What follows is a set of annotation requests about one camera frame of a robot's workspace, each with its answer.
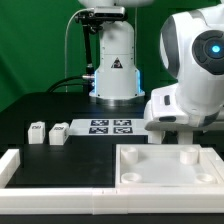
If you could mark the black camera on stand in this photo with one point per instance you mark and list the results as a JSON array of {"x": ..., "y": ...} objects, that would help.
[{"x": 92, "y": 20}]

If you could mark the white U-shaped obstacle fence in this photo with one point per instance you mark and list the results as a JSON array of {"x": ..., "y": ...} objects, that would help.
[{"x": 117, "y": 200}]

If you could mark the white square tabletop panel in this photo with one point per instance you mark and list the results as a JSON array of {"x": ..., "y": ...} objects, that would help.
[{"x": 169, "y": 165}]

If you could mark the white plate with fiducial markers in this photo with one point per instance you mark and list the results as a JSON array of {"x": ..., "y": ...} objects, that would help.
[{"x": 107, "y": 127}]

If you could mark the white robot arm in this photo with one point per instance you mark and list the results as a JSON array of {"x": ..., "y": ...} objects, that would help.
[{"x": 191, "y": 50}]

